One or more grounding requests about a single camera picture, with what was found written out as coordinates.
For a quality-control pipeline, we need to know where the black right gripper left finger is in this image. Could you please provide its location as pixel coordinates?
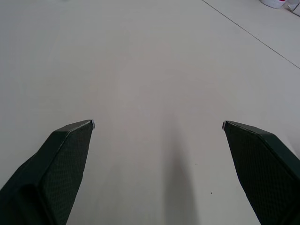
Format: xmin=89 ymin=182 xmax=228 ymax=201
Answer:
xmin=0 ymin=120 xmax=95 ymax=225

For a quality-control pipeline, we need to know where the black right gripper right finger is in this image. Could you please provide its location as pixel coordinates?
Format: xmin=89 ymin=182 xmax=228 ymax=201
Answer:
xmin=222 ymin=120 xmax=300 ymax=225

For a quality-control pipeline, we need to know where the white box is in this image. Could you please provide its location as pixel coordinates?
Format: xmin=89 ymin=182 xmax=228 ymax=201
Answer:
xmin=287 ymin=0 xmax=300 ymax=14

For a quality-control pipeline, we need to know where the white round container red rim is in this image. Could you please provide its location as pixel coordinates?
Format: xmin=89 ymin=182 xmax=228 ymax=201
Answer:
xmin=259 ymin=0 xmax=288 ymax=9

